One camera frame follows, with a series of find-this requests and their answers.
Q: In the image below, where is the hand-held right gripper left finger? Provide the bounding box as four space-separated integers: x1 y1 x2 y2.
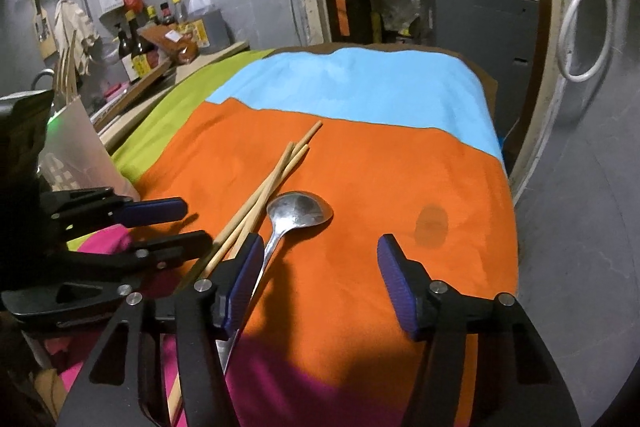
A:
56 232 266 427

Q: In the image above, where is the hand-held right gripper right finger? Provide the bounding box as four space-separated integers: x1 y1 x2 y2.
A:
376 233 582 427

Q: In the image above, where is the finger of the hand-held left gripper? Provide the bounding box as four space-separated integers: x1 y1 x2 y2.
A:
49 186 189 234
0 228 214 324

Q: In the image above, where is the white plastic utensil basket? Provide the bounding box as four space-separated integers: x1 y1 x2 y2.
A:
37 94 142 204

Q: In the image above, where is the large metal spoon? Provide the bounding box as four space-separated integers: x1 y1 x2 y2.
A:
215 191 334 375

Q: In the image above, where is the wooden chopstick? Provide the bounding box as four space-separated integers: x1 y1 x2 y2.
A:
220 121 323 258
202 142 296 278
169 146 310 425
70 29 81 100

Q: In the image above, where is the hanging wooden board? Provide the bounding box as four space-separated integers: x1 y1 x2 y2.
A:
32 0 57 59

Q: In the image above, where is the colourful patchwork blanket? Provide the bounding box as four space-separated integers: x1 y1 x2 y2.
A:
45 42 521 427

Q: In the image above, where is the hanging beige towel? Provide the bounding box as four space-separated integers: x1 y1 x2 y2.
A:
53 0 100 75

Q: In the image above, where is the dark bottle yellow label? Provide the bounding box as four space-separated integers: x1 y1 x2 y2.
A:
124 9 157 82

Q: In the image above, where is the brown packet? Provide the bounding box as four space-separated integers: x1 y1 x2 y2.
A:
139 26 202 66

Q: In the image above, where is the wooden cutting board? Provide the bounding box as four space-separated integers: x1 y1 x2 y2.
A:
92 41 250 130

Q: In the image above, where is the large oil jug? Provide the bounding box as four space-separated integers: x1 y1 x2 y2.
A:
186 0 232 54

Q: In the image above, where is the grey cabinet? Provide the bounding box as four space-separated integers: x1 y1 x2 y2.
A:
432 0 542 118

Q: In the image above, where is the white hose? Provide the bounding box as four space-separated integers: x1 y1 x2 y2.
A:
556 0 617 82

